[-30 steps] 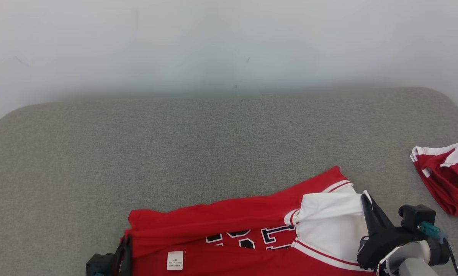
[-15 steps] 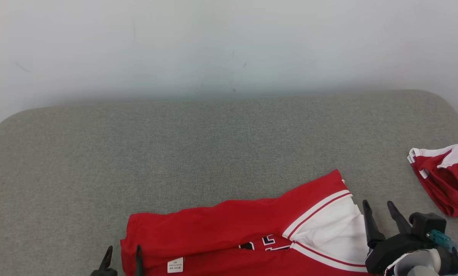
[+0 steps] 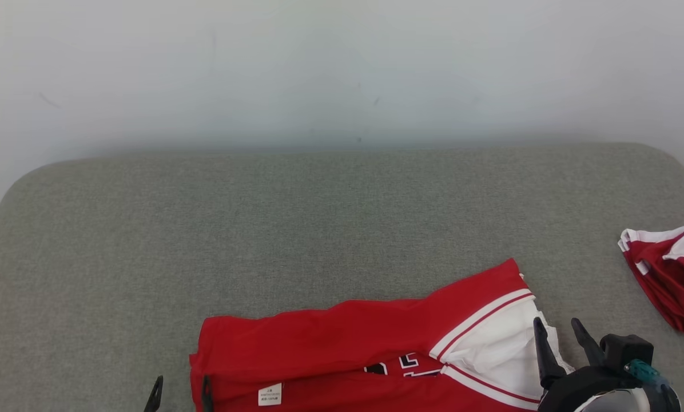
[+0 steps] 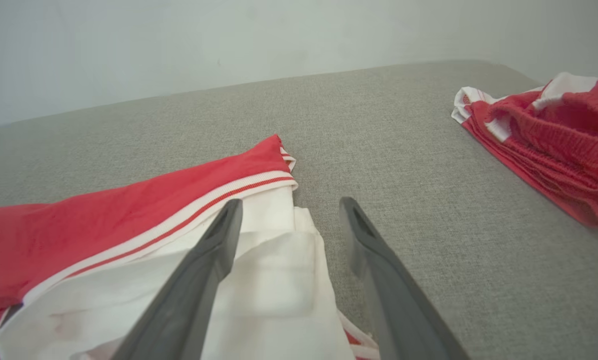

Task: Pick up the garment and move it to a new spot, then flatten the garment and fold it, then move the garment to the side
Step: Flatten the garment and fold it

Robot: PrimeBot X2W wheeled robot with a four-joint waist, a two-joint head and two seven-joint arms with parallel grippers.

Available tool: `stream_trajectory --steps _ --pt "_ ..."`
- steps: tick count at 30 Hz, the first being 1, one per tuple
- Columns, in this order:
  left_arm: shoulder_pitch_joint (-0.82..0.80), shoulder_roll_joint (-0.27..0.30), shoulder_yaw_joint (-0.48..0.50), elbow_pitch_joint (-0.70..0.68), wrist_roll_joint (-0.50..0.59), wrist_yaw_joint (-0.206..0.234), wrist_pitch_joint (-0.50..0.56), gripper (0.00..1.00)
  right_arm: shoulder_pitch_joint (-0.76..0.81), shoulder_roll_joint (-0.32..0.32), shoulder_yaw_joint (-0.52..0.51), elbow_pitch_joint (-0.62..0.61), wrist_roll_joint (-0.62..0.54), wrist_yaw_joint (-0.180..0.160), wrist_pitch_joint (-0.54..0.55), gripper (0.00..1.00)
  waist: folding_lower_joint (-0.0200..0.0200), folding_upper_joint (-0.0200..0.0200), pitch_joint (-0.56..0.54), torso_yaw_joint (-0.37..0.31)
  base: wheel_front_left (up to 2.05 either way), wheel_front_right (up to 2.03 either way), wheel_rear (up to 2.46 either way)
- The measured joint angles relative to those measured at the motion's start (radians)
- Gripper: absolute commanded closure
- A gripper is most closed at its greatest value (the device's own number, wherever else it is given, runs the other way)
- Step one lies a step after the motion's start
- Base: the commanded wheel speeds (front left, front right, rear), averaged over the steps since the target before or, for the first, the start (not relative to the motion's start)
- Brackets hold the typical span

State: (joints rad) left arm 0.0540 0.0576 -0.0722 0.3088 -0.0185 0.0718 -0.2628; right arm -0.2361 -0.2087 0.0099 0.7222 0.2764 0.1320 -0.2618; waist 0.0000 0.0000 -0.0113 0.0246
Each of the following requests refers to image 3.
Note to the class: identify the red jersey black lettering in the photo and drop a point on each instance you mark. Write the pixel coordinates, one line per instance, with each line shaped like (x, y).
(348, 337)

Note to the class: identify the red shorts white trim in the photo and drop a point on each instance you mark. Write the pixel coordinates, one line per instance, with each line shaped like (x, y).
(679, 286)

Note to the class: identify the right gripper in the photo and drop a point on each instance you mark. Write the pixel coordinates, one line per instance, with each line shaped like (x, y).
(576, 386)

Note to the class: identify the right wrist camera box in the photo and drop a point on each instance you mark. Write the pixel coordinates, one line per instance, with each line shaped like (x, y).
(628, 349)

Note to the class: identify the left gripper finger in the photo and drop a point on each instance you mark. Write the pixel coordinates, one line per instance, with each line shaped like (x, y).
(206, 396)
(154, 397)

